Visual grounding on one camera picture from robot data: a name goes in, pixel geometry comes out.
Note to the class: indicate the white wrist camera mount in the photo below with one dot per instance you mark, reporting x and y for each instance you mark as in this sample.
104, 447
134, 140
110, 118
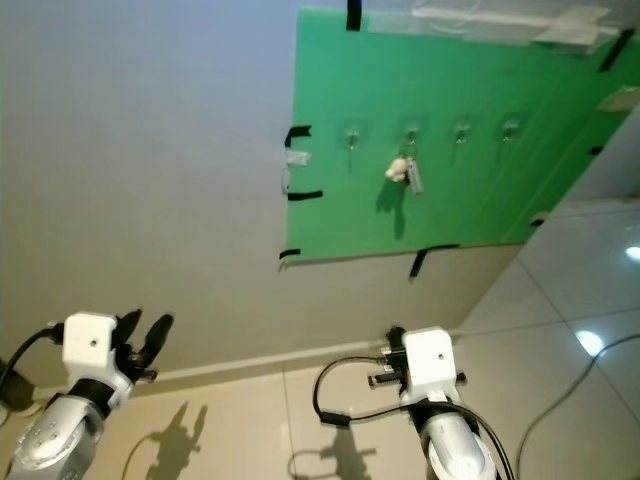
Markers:
90, 345
430, 360

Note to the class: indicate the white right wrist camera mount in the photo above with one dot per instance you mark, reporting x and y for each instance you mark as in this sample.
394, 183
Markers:
430, 360

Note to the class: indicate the large clear tape sheet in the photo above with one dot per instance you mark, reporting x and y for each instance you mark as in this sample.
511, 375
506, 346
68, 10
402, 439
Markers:
510, 22

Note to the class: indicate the black tape strip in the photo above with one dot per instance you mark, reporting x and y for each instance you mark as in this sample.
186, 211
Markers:
295, 132
305, 195
420, 263
353, 14
616, 50
289, 254

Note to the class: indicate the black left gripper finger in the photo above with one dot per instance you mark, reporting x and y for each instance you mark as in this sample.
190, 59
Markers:
158, 335
131, 323

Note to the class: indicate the green board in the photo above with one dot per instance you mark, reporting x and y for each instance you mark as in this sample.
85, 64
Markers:
460, 80

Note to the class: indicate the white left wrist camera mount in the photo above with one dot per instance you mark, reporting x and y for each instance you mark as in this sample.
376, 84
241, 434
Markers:
90, 345

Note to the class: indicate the small clear tape piece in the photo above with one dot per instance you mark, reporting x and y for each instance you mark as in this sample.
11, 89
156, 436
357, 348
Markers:
296, 159
622, 100

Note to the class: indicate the keys with white charm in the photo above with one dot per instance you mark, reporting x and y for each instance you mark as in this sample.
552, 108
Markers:
397, 170

